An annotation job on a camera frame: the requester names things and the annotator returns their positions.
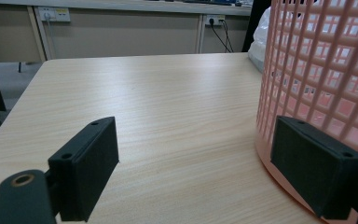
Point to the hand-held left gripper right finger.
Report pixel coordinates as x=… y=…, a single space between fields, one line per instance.
x=313 y=168

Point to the pink plastic laundry basket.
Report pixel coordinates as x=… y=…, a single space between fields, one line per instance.
x=323 y=40

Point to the white outlet with black plugs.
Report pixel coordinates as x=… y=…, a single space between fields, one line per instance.
x=215 y=19

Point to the white wall power outlet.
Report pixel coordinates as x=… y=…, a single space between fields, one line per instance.
x=54 y=14

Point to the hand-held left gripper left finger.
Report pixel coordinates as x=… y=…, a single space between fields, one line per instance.
x=84 y=174

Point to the white plastic bag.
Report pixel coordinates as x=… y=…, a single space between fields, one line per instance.
x=259 y=46

